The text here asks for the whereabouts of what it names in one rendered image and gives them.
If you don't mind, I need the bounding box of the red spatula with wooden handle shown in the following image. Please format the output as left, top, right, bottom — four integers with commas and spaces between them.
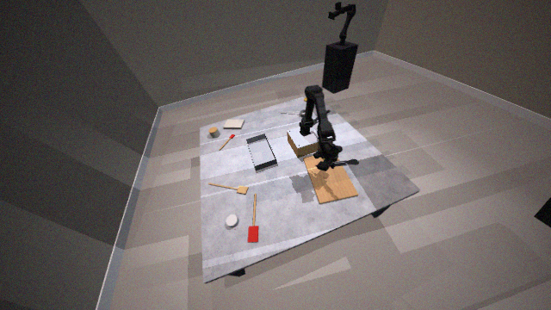
247, 194, 258, 243

